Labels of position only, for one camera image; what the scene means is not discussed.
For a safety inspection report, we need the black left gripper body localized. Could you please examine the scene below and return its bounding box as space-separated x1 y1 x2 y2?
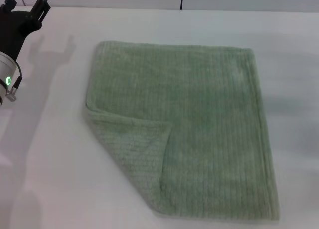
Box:
0 4 43 63

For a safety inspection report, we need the green ribbed towel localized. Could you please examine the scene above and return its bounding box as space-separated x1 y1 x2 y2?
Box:
83 40 282 215

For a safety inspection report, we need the grey left arm cable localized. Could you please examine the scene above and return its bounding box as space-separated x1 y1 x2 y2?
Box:
5 61 23 103

